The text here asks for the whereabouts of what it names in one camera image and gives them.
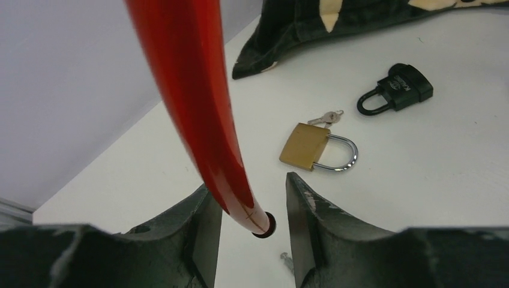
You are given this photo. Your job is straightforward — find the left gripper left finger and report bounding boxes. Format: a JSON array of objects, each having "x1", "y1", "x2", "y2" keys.
[{"x1": 1, "y1": 186, "x2": 222, "y2": 287}]

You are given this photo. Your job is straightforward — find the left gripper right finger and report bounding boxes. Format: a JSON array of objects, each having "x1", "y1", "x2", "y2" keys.
[{"x1": 286, "y1": 172, "x2": 508, "y2": 287}]

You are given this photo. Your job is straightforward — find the large brass padlock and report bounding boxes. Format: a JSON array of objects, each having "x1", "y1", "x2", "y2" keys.
[{"x1": 279, "y1": 123, "x2": 359, "y2": 172}]

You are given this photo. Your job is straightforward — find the black padlock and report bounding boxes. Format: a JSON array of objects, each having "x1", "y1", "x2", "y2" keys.
[{"x1": 357, "y1": 63, "x2": 434, "y2": 116}]

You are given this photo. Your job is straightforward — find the red cable lock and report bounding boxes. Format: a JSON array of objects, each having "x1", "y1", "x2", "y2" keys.
[{"x1": 126, "y1": 1, "x2": 276, "y2": 238}]

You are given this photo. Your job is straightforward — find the large padlock keys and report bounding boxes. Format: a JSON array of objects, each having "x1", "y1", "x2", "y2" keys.
[{"x1": 307, "y1": 110, "x2": 344, "y2": 128}]

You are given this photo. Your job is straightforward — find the black floral blanket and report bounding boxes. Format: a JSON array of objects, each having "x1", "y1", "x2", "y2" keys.
[{"x1": 232, "y1": 0, "x2": 508, "y2": 79}]

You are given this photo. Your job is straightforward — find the red cable lock keys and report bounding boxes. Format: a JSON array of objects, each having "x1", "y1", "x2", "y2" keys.
[{"x1": 280, "y1": 252, "x2": 295, "y2": 275}]

